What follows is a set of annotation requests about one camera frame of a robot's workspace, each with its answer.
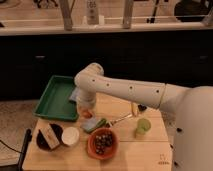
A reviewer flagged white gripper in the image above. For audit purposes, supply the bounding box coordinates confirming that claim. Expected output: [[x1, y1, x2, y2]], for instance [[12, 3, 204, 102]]
[[77, 92, 96, 115]]

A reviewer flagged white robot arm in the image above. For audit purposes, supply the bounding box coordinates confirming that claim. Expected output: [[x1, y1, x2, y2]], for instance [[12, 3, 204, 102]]
[[74, 63, 213, 171]]

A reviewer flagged white paper cup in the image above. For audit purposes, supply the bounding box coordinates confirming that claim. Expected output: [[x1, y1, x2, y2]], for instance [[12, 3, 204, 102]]
[[62, 127, 80, 146]]

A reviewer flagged green plastic cup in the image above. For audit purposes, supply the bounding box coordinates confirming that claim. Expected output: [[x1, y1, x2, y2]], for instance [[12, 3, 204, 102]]
[[135, 118, 151, 135]]

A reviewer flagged green plastic tray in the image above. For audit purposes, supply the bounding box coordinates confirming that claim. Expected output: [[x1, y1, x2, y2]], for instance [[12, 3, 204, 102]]
[[34, 75, 79, 122]]

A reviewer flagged dark brown bowl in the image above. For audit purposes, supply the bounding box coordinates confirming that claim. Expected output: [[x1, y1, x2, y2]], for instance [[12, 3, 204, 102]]
[[36, 124, 63, 151]]

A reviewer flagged orange bowl with nuts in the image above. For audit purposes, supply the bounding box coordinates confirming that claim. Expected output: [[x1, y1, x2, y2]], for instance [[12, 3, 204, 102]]
[[87, 128, 118, 160]]

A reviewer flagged wooden block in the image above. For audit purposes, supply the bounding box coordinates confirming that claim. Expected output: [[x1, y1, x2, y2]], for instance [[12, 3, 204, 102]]
[[41, 124, 60, 150]]

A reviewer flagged black cable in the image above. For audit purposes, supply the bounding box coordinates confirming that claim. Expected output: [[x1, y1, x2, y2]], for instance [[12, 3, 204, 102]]
[[0, 128, 33, 171]]

